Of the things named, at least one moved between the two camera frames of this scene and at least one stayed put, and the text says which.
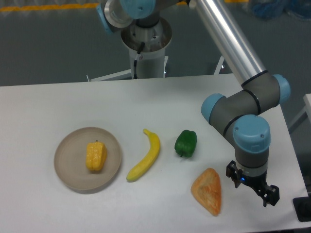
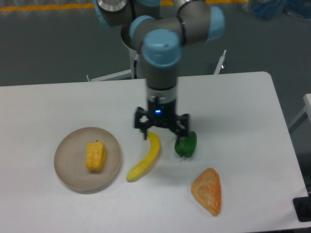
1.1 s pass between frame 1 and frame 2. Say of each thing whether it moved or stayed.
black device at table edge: stayed
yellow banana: stayed
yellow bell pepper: stayed
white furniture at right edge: stayed
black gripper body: moved
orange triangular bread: stayed
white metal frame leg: stayed
